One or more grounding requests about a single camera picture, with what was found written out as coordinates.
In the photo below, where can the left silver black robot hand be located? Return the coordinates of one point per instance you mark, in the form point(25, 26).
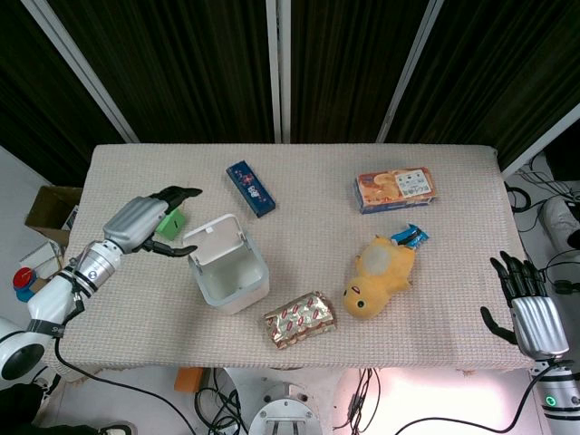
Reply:
point(131, 221)

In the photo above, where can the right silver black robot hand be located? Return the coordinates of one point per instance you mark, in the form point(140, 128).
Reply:
point(534, 312)

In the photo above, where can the white trash bin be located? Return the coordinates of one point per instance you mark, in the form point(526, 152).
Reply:
point(226, 267)

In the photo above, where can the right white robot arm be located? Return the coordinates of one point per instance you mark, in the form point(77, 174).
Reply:
point(559, 394)

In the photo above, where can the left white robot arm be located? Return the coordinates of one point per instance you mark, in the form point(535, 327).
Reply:
point(59, 294)

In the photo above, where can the robot base column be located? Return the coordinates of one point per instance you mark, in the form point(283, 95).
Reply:
point(283, 408)

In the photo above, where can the green small box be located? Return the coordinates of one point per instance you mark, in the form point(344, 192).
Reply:
point(171, 224)

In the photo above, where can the brown cardboard box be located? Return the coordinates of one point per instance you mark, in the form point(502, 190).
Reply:
point(50, 210)

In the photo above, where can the white sneaker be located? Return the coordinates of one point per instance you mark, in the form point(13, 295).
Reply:
point(562, 217)

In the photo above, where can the dark blue long box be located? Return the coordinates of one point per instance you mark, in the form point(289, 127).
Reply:
point(250, 189)

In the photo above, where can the blue snack wrapper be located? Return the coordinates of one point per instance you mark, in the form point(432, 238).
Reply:
point(411, 237)

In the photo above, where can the yellow plush duck toy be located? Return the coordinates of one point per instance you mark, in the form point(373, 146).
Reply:
point(378, 278)

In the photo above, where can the beige textured tablecloth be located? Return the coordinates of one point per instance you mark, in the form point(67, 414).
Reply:
point(294, 254)

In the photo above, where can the orange small box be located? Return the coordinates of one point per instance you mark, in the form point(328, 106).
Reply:
point(188, 379)

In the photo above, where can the orange snack box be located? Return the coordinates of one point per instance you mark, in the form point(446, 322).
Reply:
point(395, 190)

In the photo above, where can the gold foil snack bag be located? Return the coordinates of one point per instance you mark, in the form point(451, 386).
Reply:
point(300, 325)

